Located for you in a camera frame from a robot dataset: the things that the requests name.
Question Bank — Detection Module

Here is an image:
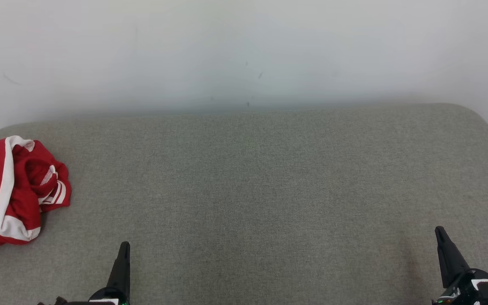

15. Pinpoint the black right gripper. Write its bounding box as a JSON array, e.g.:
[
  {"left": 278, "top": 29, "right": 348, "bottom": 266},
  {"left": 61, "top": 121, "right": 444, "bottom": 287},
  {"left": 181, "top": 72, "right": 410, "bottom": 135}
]
[{"left": 433, "top": 226, "right": 488, "bottom": 305}]

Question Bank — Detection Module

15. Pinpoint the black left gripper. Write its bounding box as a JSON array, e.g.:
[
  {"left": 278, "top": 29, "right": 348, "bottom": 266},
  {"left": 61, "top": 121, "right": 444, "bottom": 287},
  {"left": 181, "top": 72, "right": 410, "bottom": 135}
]
[{"left": 36, "top": 241, "right": 131, "bottom": 305}]

